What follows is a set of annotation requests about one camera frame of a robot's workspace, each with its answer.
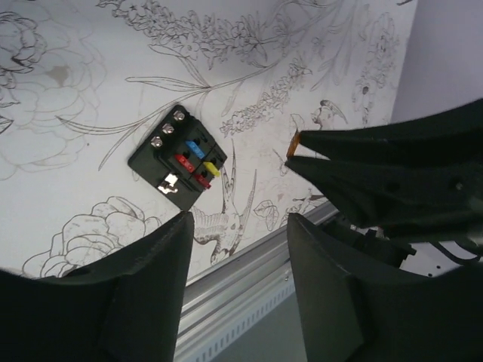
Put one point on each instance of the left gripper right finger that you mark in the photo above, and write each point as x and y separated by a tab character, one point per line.
356	308

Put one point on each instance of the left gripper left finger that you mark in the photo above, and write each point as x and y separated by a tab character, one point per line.
124	307

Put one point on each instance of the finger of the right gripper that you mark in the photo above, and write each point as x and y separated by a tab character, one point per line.
451	136
436	203

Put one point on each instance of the orange blade fuse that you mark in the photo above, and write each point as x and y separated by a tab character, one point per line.
295	140

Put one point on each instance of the black fuse box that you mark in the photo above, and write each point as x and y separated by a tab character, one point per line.
154	161

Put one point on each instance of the blue blade fuse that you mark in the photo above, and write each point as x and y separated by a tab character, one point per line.
194	147

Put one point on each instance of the dark red blade fuse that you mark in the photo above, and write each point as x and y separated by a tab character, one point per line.
202	181

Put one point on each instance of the yellow blade fuse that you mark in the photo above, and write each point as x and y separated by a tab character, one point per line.
211	168

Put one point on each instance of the white slotted cable duct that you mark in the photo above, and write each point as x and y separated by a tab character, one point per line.
232	330

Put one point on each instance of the aluminium mounting rail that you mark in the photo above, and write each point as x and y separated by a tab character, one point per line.
220	293

